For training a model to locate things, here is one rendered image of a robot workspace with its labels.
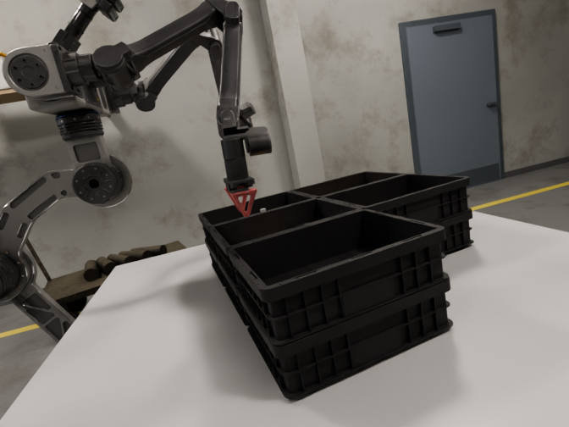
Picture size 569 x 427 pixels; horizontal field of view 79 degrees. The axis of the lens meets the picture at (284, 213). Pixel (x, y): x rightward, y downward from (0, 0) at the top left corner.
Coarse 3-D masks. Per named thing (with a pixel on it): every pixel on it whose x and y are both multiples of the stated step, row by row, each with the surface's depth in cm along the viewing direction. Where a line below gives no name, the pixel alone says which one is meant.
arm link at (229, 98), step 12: (228, 12) 101; (228, 24) 103; (240, 24) 103; (228, 36) 102; (240, 36) 103; (228, 48) 100; (240, 48) 102; (228, 60) 98; (240, 60) 101; (228, 72) 97; (240, 72) 101; (228, 84) 95; (228, 96) 93; (228, 108) 91
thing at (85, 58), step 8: (56, 48) 90; (56, 56) 91; (64, 56) 92; (72, 56) 92; (80, 56) 93; (88, 56) 94; (56, 64) 91; (64, 64) 92; (72, 64) 92; (80, 64) 93; (88, 64) 93; (64, 72) 92; (72, 72) 92; (80, 72) 94; (88, 72) 94; (64, 80) 92; (72, 80) 94; (80, 80) 95; (88, 80) 97; (64, 88) 92; (72, 88) 95
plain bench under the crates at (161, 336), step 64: (192, 256) 165; (448, 256) 111; (512, 256) 102; (128, 320) 110; (192, 320) 102; (512, 320) 74; (64, 384) 83; (128, 384) 78; (192, 384) 74; (256, 384) 70; (384, 384) 63; (448, 384) 61; (512, 384) 58
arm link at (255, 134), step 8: (224, 112) 90; (232, 112) 90; (224, 120) 89; (232, 120) 89; (224, 128) 88; (232, 128) 89; (240, 128) 90; (248, 128) 90; (256, 128) 91; (264, 128) 91; (248, 136) 89; (256, 136) 89; (264, 136) 89; (256, 144) 89; (264, 144) 89; (256, 152) 90; (264, 152) 91
